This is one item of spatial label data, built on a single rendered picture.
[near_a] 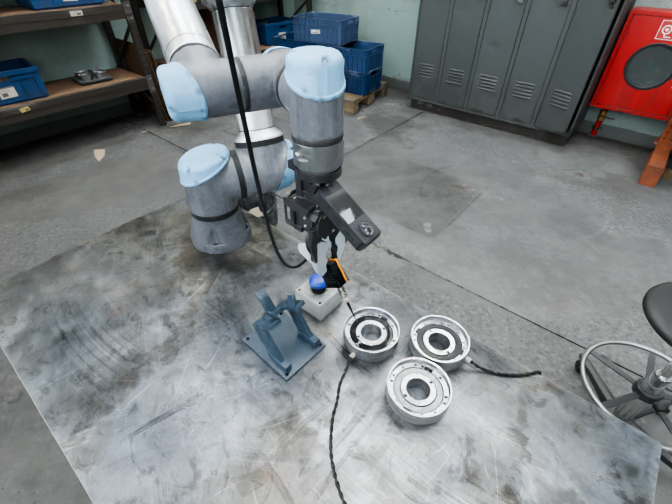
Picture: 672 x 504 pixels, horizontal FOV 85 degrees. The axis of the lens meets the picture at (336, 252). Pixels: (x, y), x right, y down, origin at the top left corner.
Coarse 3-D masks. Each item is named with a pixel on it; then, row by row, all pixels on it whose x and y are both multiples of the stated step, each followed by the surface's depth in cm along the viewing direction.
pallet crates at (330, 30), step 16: (320, 16) 400; (336, 16) 392; (352, 16) 383; (304, 32) 380; (320, 32) 371; (336, 32) 363; (352, 32) 379; (336, 48) 371; (352, 48) 401; (368, 48) 391; (352, 64) 370; (368, 64) 368; (352, 80) 380; (368, 80) 379; (352, 96) 384; (368, 96) 395; (352, 112) 381
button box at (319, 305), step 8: (304, 288) 75; (312, 288) 75; (328, 288) 75; (336, 288) 75; (296, 296) 76; (304, 296) 74; (312, 296) 74; (320, 296) 74; (328, 296) 74; (336, 296) 75; (304, 304) 75; (312, 304) 73; (320, 304) 72; (328, 304) 74; (336, 304) 77; (312, 312) 75; (320, 312) 73; (328, 312) 75; (320, 320) 74
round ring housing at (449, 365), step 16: (432, 320) 71; (448, 320) 70; (416, 336) 68; (432, 336) 69; (448, 336) 68; (464, 336) 68; (416, 352) 65; (448, 352) 66; (464, 352) 66; (448, 368) 64
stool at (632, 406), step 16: (656, 288) 107; (656, 304) 102; (656, 320) 98; (592, 352) 131; (656, 352) 130; (576, 368) 154; (592, 368) 146; (592, 384) 144; (640, 384) 119; (656, 384) 114; (608, 400) 117; (624, 400) 117; (640, 400) 120; (656, 400) 116; (624, 416) 127; (640, 416) 133
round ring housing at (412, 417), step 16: (400, 368) 63; (432, 368) 63; (416, 384) 63; (432, 384) 61; (448, 384) 60; (416, 400) 59; (432, 400) 59; (448, 400) 58; (400, 416) 58; (416, 416) 56; (432, 416) 56
